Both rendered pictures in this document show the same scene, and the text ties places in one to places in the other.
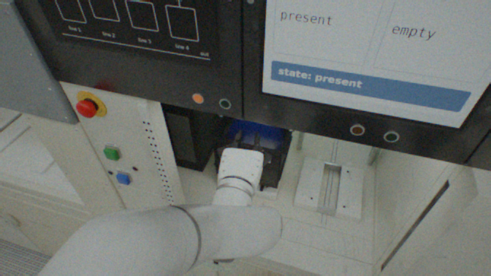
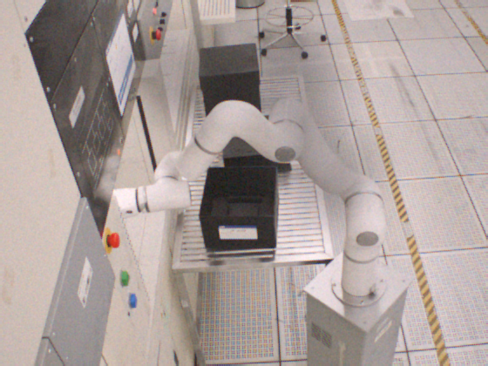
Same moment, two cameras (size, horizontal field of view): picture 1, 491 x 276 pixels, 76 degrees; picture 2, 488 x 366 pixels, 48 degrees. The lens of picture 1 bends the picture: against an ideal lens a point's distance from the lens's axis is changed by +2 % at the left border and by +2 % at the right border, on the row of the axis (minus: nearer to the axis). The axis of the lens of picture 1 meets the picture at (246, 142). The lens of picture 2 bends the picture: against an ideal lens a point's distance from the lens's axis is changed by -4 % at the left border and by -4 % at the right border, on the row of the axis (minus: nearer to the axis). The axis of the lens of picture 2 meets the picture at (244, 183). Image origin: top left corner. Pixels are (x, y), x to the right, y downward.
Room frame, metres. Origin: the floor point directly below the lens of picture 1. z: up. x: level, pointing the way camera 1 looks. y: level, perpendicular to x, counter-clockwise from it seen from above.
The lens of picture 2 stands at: (0.40, 1.37, 2.36)
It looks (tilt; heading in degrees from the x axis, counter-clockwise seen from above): 41 degrees down; 257
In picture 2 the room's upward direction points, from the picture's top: 7 degrees counter-clockwise
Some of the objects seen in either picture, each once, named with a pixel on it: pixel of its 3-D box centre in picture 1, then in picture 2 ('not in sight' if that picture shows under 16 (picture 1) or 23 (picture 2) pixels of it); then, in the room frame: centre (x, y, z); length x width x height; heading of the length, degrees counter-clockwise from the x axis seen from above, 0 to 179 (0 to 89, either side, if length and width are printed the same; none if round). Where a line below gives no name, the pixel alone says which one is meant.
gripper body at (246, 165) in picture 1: (240, 171); (124, 202); (0.46, 0.02, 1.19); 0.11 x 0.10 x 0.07; 170
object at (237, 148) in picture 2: not in sight; (254, 141); (-0.14, -0.57, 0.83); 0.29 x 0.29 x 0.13; 74
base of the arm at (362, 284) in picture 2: not in sight; (359, 267); (-0.23, 0.27, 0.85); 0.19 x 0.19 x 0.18
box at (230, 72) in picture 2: not in sight; (230, 81); (-0.17, -1.01, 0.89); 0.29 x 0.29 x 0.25; 74
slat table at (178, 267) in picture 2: not in sight; (255, 213); (-0.11, -0.58, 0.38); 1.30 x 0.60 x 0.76; 73
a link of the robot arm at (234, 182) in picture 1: (233, 192); (143, 199); (0.40, 0.03, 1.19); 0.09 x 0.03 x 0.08; 80
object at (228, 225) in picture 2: not in sight; (240, 206); (0.05, -0.18, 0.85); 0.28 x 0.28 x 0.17; 67
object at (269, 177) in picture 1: (255, 135); not in sight; (0.71, -0.03, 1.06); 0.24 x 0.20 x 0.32; 73
